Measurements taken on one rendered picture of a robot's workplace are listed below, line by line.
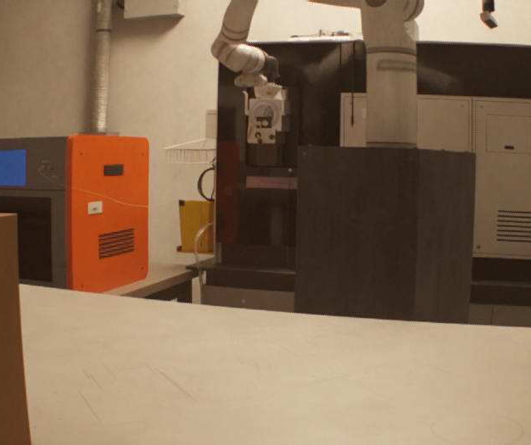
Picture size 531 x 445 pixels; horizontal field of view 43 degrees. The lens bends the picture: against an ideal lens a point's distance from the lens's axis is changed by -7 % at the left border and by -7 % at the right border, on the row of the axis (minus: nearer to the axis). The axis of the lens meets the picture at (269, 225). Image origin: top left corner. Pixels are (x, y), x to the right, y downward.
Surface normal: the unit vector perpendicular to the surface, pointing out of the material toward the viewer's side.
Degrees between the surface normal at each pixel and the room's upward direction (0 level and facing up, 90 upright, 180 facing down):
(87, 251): 90
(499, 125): 90
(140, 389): 0
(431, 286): 90
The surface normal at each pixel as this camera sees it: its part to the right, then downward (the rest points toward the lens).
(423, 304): 0.78, 0.07
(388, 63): -0.26, 0.09
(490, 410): 0.02, -0.99
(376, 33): -0.73, 0.05
